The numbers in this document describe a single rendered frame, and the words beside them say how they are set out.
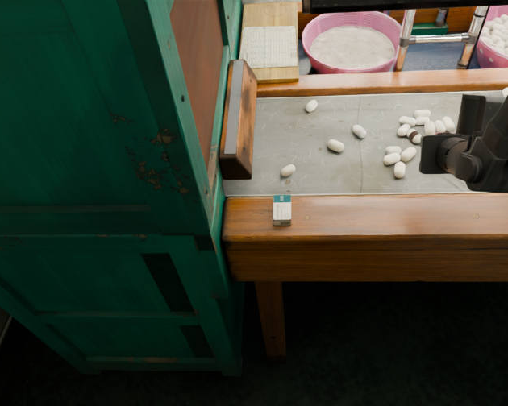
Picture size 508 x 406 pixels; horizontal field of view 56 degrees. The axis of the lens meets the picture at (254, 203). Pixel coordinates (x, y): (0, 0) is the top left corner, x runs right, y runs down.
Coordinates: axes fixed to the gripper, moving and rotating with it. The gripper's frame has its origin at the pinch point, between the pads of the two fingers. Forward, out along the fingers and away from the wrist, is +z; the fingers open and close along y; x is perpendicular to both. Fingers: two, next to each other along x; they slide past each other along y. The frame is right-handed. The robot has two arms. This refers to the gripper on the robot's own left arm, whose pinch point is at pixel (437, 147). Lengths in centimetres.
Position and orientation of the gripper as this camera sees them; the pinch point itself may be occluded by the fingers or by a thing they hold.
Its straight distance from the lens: 94.4
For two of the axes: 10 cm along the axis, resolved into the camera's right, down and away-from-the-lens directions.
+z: 0.8, -2.4, 9.7
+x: 0.4, 9.7, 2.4
